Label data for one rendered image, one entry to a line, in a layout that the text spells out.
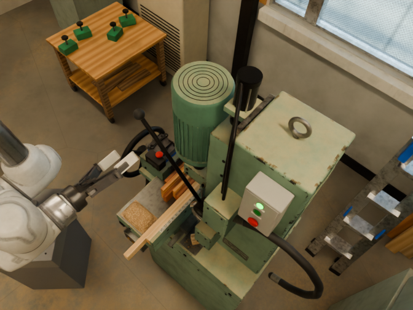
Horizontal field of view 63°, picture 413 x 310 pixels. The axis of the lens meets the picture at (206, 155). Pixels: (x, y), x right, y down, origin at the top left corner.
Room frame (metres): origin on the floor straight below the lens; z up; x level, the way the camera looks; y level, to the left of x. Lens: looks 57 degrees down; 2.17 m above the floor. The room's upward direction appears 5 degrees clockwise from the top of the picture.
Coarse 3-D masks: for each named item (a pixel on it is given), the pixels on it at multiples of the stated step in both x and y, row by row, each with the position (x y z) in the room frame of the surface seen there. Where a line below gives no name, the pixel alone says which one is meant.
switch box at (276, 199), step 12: (252, 180) 0.38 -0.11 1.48; (264, 180) 0.39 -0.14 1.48; (252, 192) 0.35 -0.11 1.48; (264, 192) 0.36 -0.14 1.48; (276, 192) 0.36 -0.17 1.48; (288, 192) 0.36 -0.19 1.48; (240, 204) 0.37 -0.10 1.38; (252, 204) 0.35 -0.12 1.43; (264, 204) 0.33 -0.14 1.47; (276, 204) 0.33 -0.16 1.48; (288, 204) 0.33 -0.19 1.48; (240, 216) 0.36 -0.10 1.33; (252, 216) 0.34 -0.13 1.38; (264, 216) 0.32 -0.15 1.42; (276, 216) 0.31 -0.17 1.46; (264, 228) 0.32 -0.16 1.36
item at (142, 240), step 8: (192, 184) 0.65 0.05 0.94; (184, 192) 0.61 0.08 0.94; (176, 200) 0.57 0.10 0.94; (168, 208) 0.53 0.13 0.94; (144, 232) 0.43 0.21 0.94; (136, 240) 0.39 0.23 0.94; (144, 240) 0.40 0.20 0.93; (128, 248) 0.36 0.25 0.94; (136, 248) 0.37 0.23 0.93; (128, 256) 0.33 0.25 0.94
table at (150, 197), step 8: (144, 176) 0.71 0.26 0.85; (152, 176) 0.71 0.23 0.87; (152, 184) 0.65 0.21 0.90; (160, 184) 0.65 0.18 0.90; (144, 192) 0.61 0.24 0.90; (152, 192) 0.61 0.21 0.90; (160, 192) 0.62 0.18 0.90; (136, 200) 0.57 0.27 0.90; (144, 200) 0.58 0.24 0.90; (152, 200) 0.58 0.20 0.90; (160, 200) 0.58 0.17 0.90; (152, 208) 0.54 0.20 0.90; (160, 208) 0.55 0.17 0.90; (120, 216) 0.50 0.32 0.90; (160, 216) 0.51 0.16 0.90; (184, 216) 0.53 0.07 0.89; (128, 224) 0.47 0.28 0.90; (152, 224) 0.48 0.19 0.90; (176, 224) 0.49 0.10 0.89; (136, 232) 0.44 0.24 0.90; (168, 232) 0.45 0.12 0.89; (160, 240) 0.41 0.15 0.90; (152, 248) 0.39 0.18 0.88
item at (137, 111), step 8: (136, 112) 0.61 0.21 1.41; (144, 112) 0.63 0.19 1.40; (144, 120) 0.61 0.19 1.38; (152, 136) 0.58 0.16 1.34; (160, 144) 0.57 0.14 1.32; (168, 160) 0.55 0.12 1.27; (176, 168) 0.53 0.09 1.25; (184, 176) 0.52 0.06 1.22; (192, 192) 0.49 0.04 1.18; (200, 200) 0.48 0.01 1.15; (200, 208) 0.45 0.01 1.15; (200, 216) 0.44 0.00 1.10
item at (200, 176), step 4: (184, 164) 0.66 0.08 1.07; (188, 164) 0.66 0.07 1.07; (184, 168) 0.66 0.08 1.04; (188, 168) 0.65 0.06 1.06; (192, 168) 0.64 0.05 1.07; (204, 168) 0.65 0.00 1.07; (184, 172) 0.66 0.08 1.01; (188, 172) 0.65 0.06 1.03; (192, 172) 0.64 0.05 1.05; (196, 172) 0.63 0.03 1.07; (200, 172) 0.63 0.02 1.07; (204, 172) 0.63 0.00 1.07; (192, 176) 0.64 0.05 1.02; (196, 176) 0.62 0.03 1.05; (200, 176) 0.61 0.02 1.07; (204, 176) 0.61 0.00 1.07; (196, 180) 0.62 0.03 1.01; (200, 180) 0.61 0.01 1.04; (204, 180) 0.60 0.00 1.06; (200, 184) 0.61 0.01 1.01
